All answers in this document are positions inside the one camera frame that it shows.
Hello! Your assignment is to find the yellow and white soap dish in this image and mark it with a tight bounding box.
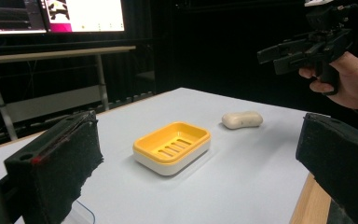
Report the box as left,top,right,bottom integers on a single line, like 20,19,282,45
132,120,213,177

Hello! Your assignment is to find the dark-screen computer monitor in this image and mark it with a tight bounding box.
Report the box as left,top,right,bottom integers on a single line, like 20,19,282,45
0,0,48,35

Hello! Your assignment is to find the thin blue cable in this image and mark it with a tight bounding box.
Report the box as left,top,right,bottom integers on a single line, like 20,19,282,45
74,200,97,224

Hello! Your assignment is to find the grey metal-legged desk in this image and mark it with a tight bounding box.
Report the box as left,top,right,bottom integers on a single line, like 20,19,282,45
0,45,137,142

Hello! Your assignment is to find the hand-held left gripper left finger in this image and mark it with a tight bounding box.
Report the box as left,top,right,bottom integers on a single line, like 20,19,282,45
4,110,104,224

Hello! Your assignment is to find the black curtain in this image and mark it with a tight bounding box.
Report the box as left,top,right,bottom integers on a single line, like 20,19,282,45
122,0,307,104

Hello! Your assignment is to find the cream soap bar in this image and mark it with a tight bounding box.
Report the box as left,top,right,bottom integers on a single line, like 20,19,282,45
221,110,264,131

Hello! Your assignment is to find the bright-screen computer monitor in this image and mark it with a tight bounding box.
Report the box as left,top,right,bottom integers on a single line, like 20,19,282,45
39,0,127,34

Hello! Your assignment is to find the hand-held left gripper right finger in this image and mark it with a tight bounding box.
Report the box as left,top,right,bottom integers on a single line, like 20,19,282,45
296,112,358,224

